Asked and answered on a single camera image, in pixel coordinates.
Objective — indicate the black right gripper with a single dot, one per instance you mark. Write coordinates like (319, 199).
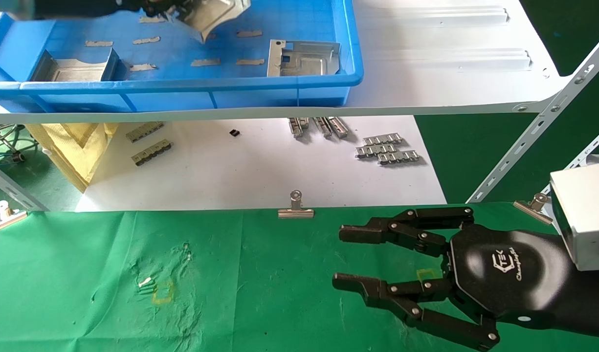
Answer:
(504, 274)

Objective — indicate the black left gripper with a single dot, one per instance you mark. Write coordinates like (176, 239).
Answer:
(147, 6)

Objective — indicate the bent sheet metal part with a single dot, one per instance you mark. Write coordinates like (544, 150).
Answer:
(206, 17)

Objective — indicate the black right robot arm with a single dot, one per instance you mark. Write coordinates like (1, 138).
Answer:
(592, 303)

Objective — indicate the silver binder clip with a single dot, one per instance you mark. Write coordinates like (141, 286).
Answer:
(536, 208)
(296, 211)
(6, 220)

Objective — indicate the sheet metal part raised walls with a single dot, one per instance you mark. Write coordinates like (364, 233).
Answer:
(74, 71)

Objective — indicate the silver toothed metal strip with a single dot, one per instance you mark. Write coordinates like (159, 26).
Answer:
(376, 150)
(382, 139)
(398, 157)

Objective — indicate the green cloth mat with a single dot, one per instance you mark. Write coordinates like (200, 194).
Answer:
(260, 293)

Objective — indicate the blue plastic bin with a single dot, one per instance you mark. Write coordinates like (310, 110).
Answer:
(231, 98)

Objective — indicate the tan connector strip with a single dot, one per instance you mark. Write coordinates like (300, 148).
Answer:
(145, 132)

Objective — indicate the metal clip strips left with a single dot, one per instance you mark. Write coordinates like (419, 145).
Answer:
(152, 152)

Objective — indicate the white lower board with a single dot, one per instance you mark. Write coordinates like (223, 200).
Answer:
(255, 171)

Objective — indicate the yellow woven bag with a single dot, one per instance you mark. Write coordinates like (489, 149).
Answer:
(74, 151)

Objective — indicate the flat stamped sheet metal part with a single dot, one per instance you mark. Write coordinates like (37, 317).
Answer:
(304, 61)

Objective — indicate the white metal shelf board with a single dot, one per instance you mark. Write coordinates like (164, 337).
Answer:
(426, 83)

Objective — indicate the long white perforated rack strut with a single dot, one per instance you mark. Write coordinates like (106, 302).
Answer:
(539, 127)

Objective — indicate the grey perforated rack strut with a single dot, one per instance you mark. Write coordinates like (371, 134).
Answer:
(15, 190)

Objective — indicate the small white scrap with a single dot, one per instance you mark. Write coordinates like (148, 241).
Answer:
(145, 282)

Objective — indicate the short white perforated rack strut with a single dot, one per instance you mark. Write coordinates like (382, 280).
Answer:
(592, 146)

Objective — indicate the silver metal bracket piece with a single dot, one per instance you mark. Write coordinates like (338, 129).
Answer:
(339, 127)
(298, 127)
(322, 127)

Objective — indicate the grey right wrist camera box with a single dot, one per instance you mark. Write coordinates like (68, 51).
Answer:
(583, 215)

